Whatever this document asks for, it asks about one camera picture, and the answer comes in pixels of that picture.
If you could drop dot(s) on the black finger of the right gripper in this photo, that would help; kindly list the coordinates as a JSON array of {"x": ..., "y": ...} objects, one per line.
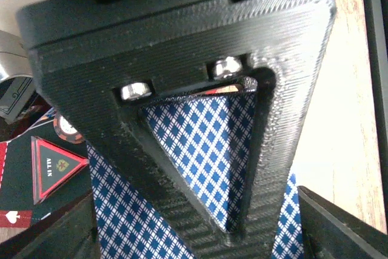
[{"x": 101, "y": 65}]

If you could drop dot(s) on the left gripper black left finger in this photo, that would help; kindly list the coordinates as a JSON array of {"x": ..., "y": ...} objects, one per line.
[{"x": 69, "y": 232}]

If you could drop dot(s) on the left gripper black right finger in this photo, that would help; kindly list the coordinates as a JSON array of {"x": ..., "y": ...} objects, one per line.
[{"x": 331, "y": 232}]

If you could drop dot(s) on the red chip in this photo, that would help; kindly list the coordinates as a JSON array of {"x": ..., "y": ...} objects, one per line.
[{"x": 66, "y": 131}]

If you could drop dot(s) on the playing card deck with box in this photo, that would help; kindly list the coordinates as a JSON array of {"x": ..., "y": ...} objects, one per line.
[{"x": 208, "y": 141}]

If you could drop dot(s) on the round red black poker mat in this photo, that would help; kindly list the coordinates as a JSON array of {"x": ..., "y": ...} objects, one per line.
[{"x": 17, "y": 208}]

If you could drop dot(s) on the triangular all in token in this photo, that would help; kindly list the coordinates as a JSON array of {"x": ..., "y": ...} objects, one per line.
[{"x": 52, "y": 166}]

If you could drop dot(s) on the white playing card box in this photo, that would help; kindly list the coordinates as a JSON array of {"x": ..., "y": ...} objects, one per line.
[{"x": 16, "y": 77}]

